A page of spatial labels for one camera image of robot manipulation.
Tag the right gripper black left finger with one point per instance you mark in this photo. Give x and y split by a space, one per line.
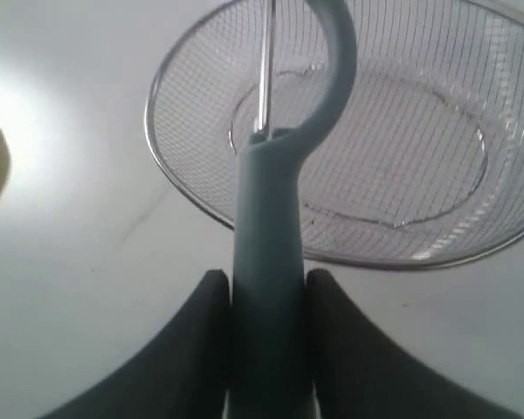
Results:
182 372

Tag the oval wire mesh basket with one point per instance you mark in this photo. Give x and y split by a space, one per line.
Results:
424 169

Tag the teal handled vegetable peeler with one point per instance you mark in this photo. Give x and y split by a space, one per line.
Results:
270 375

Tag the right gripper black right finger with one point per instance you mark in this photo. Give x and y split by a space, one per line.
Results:
360 372

